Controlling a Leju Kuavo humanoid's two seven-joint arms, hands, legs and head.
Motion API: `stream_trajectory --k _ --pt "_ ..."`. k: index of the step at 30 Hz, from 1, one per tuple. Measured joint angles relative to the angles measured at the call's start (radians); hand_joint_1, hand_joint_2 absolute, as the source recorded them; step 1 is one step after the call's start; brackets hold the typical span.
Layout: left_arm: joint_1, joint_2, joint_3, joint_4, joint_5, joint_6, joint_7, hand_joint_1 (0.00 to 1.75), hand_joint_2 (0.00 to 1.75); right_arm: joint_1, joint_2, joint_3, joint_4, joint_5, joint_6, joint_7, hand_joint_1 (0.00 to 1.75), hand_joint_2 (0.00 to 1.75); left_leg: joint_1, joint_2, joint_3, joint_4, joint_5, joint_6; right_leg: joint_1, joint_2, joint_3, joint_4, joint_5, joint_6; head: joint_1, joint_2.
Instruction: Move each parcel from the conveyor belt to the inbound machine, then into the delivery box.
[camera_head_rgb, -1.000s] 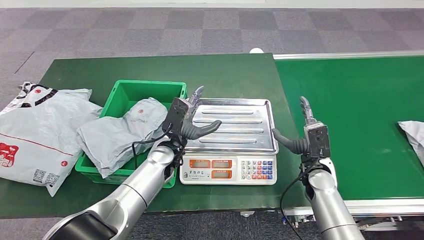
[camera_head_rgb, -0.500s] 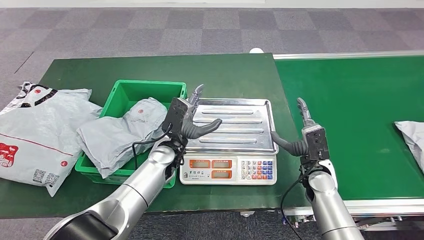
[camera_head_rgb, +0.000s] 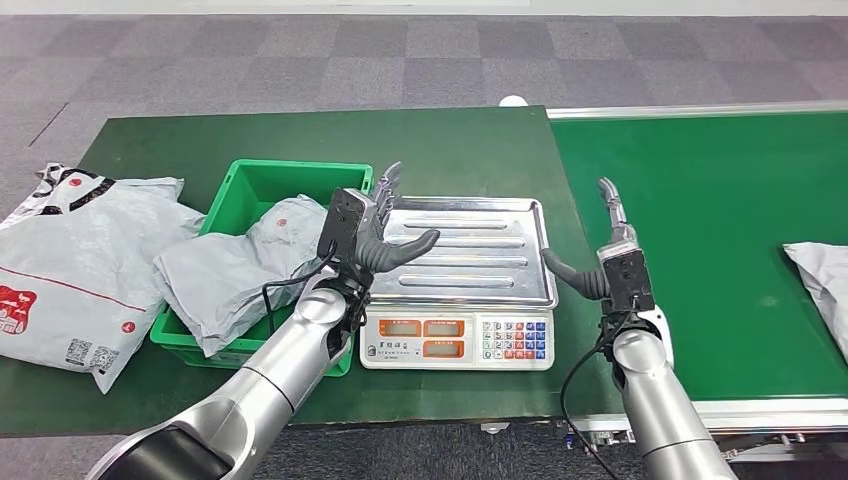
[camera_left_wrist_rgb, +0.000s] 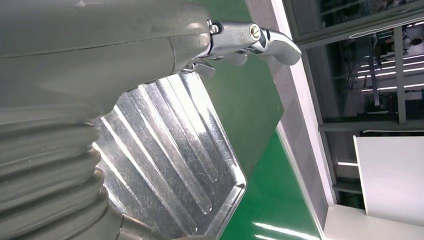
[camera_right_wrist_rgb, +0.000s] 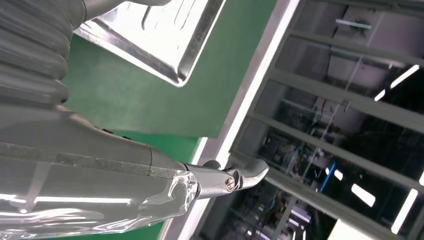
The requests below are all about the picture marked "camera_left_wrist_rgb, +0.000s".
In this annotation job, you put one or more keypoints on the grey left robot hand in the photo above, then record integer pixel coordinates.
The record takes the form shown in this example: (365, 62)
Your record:
(82, 49)

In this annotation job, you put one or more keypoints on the white scale with steel tray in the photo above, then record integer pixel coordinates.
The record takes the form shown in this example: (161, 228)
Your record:
(172, 159)

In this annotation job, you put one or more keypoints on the white flat panel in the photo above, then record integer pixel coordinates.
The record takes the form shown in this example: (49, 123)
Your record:
(391, 179)

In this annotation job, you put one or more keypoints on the grey glass partition frame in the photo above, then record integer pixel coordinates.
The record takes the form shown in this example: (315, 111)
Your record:
(400, 82)

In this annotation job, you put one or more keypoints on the green conveyor belt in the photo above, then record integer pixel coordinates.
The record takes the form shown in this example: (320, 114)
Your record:
(275, 198)

